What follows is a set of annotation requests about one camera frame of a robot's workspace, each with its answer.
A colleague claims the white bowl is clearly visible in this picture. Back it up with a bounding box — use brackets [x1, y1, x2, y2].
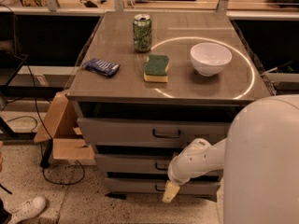
[190, 42, 233, 77]

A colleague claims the grey top drawer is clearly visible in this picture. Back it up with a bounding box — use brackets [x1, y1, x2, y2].
[78, 118, 230, 147]

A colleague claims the green soda can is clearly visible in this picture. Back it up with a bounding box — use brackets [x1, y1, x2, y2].
[133, 14, 151, 52]

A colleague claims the grey bottom drawer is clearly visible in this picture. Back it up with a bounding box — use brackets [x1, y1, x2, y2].
[105, 177, 221, 196]

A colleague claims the white sneaker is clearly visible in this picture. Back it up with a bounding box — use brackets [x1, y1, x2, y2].
[0, 196, 47, 224]

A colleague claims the black floor cable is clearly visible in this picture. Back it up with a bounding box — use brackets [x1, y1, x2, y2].
[0, 3, 86, 186]

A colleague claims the green yellow sponge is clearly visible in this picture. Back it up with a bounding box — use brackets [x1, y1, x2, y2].
[144, 54, 169, 83]

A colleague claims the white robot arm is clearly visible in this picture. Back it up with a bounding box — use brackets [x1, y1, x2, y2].
[163, 94, 299, 224]

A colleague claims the grey drawer cabinet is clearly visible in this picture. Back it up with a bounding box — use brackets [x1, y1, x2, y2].
[66, 10, 271, 203]

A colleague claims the grey drawer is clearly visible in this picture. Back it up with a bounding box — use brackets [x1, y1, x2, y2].
[78, 118, 230, 147]
[93, 153, 223, 176]
[105, 177, 221, 196]

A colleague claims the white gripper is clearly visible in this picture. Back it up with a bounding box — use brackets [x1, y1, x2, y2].
[163, 155, 191, 203]

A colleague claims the cardboard box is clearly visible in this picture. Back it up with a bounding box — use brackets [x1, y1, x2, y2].
[34, 91, 95, 165]

